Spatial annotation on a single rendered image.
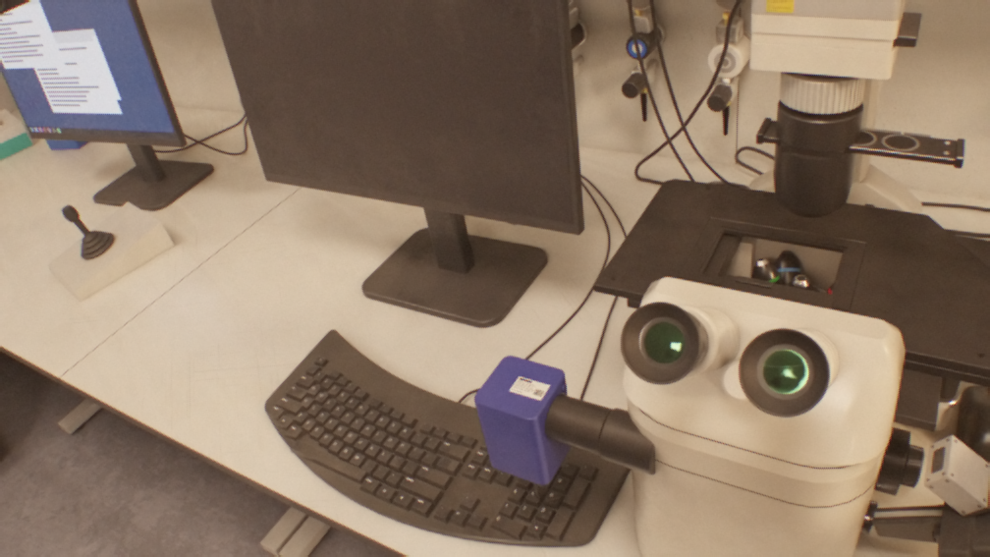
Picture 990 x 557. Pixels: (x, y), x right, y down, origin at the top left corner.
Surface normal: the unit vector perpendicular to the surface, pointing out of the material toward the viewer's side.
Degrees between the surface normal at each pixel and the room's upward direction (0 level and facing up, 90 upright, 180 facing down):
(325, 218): 0
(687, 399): 50
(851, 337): 44
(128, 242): 10
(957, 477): 35
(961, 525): 25
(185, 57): 90
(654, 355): 59
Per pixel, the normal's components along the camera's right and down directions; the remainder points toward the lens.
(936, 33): -0.50, 0.58
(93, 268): -0.27, -0.69
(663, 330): -0.49, -0.16
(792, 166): -0.82, 0.44
